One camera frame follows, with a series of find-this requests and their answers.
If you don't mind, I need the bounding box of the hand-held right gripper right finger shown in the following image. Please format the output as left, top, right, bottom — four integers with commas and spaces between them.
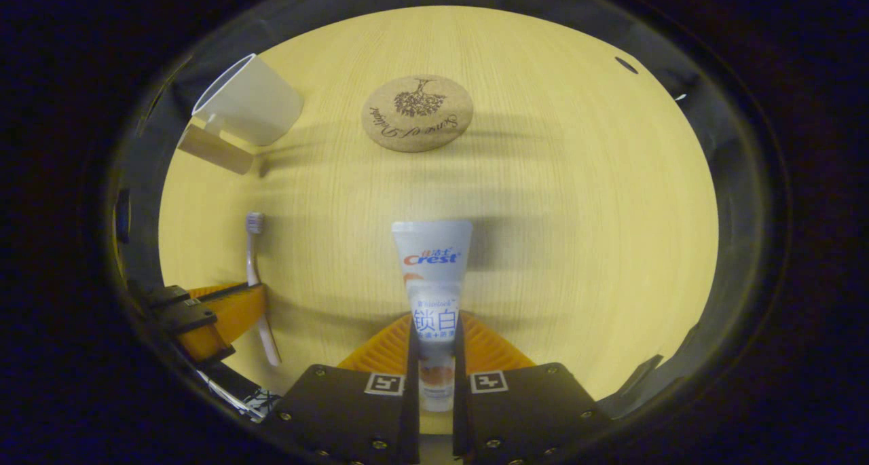
454, 312, 602, 465

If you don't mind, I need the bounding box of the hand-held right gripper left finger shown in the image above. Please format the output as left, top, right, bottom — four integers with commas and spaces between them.
261, 314, 422, 465

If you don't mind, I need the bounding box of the white toothbrush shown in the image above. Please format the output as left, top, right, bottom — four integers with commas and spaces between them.
245, 212, 282, 367

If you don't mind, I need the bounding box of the white toothpaste tube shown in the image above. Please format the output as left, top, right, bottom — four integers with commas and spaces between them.
392, 221, 474, 413

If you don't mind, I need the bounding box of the white cup with wooden handle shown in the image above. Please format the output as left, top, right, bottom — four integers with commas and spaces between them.
178, 53, 305, 175

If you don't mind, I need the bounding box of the round cork coaster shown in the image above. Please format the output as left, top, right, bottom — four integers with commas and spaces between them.
361, 75, 474, 153

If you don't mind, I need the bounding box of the wooden desktop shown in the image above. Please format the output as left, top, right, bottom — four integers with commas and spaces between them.
158, 5, 720, 435

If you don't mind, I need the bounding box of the black desk edge bracket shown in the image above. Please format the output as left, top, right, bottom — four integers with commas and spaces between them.
597, 354, 664, 418

